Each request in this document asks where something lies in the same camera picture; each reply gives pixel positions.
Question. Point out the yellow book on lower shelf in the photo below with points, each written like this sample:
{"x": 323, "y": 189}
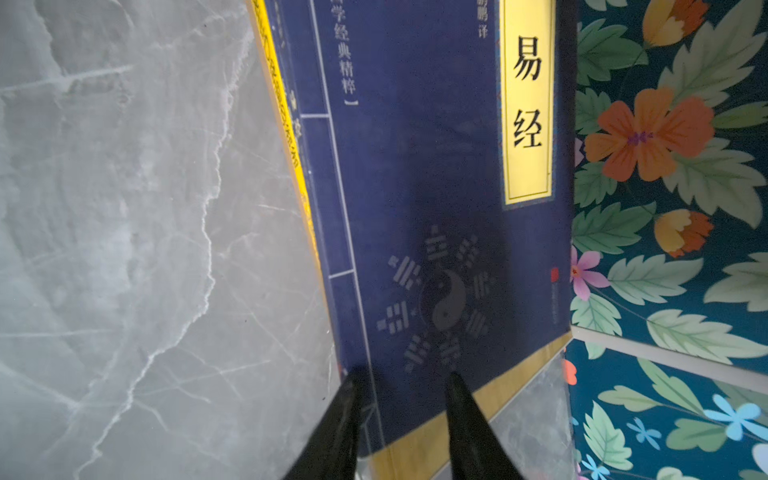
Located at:
{"x": 269, "y": 21}

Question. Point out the navy book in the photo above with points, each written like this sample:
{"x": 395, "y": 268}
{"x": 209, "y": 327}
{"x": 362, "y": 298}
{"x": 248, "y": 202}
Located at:
{"x": 438, "y": 135}

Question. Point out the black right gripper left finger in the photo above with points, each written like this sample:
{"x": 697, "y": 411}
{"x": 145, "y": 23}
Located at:
{"x": 332, "y": 449}

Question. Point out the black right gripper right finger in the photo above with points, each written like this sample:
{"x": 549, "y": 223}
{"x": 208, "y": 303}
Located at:
{"x": 475, "y": 451}

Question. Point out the white frame wooden bookshelf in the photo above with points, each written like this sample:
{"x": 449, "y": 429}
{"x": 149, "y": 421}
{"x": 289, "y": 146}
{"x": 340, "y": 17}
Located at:
{"x": 519, "y": 419}

